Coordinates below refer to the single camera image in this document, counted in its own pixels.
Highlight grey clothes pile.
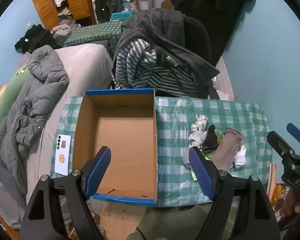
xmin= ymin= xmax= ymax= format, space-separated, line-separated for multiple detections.
xmin=51 ymin=15 xmax=80 ymax=39

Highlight light green checked tablecloth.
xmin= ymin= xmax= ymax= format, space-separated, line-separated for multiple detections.
xmin=50 ymin=96 xmax=270 ymax=207

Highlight light wooden plank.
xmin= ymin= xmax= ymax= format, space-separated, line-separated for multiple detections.
xmin=267 ymin=162 xmax=278 ymax=195

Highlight grey sock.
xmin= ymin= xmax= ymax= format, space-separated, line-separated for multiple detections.
xmin=182 ymin=145 xmax=198 ymax=169

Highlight black clothes pile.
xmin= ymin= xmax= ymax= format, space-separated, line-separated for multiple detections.
xmin=14 ymin=24 xmax=63 ymax=53

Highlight striped fleece garment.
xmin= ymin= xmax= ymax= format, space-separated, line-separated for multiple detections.
xmin=112 ymin=39 xmax=210 ymax=98

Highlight black hanging coat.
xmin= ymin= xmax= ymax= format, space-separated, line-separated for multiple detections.
xmin=171 ymin=0 xmax=255 ymax=67

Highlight grey puffer jacket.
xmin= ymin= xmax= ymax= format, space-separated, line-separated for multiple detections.
xmin=0 ymin=45 xmax=70 ymax=195

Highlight bed with grey sheet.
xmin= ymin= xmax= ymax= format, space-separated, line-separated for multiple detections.
xmin=0 ymin=44 xmax=113 ymax=230

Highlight brown fluffy sock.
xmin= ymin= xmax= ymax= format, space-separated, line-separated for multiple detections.
xmin=211 ymin=127 xmax=245 ymax=173

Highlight orange snack bag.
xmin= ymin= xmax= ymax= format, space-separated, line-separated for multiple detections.
xmin=271 ymin=184 xmax=290 ymax=205

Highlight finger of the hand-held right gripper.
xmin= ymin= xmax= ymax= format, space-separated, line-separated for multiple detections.
xmin=286 ymin=122 xmax=300 ymax=156
xmin=267 ymin=131 xmax=297 ymax=159

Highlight white phone with stickers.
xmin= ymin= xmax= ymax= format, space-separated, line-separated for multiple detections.
xmin=54 ymin=134 xmax=72 ymax=176

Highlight plain white sock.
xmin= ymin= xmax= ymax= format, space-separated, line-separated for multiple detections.
xmin=231 ymin=145 xmax=247 ymax=169

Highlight wooden wardrobe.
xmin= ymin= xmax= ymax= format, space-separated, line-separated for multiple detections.
xmin=27 ymin=0 xmax=97 ymax=30

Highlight person's right hand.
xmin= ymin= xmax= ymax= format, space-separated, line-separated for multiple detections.
xmin=281 ymin=195 xmax=300 ymax=219

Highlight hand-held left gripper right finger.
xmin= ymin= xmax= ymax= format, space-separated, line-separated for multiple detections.
xmin=189 ymin=146 xmax=282 ymax=240

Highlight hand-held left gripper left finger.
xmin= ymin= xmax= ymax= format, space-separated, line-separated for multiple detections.
xmin=19 ymin=146 xmax=112 ymax=240

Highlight hanging dark clothes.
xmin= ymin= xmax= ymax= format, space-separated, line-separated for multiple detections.
xmin=87 ymin=0 xmax=123 ymax=22

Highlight dark green checked tablecloth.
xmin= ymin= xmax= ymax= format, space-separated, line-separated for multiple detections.
xmin=64 ymin=20 xmax=127 ymax=55

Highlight black sock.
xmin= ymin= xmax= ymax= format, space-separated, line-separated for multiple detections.
xmin=202 ymin=124 xmax=220 ymax=152

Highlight blue cardboard box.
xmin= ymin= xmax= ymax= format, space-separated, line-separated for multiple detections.
xmin=72 ymin=88 xmax=158 ymax=204

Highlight white patterned sock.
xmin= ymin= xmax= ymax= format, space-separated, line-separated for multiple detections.
xmin=189 ymin=114 xmax=208 ymax=148

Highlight blue plastic crate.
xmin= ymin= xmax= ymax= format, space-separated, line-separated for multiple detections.
xmin=110 ymin=11 xmax=135 ymax=22

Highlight olive green jacket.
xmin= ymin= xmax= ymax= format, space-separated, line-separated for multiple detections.
xmin=126 ymin=205 xmax=210 ymax=240

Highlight dark grey fleece robe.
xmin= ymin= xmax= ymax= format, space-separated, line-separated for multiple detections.
xmin=112 ymin=8 xmax=220 ymax=98

